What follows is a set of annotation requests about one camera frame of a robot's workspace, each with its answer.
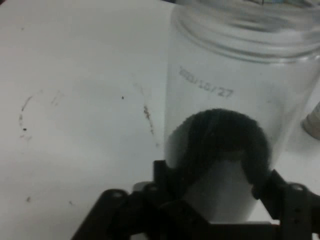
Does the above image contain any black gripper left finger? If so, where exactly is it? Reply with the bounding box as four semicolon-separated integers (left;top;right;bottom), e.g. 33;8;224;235
71;159;211;240

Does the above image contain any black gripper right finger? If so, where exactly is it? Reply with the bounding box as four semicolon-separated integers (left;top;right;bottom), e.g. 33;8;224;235
251;169;320;240

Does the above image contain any clear plastic jar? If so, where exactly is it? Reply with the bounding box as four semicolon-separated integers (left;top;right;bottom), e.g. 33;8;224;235
162;0;320;224

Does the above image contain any black seeds heap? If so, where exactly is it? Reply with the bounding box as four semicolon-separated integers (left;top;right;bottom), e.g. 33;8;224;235
166;108;272;201

